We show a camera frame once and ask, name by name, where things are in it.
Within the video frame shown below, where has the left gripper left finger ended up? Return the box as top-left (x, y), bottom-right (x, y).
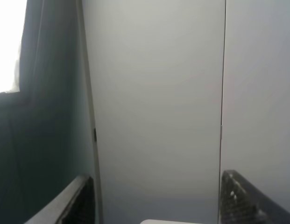
top-left (26, 175), bottom-right (95, 224)

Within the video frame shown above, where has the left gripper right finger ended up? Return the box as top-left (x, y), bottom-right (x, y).
top-left (219, 170), bottom-right (290, 224)

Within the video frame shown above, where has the dark teal curtain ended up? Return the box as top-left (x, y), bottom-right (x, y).
top-left (0, 0), bottom-right (95, 224)

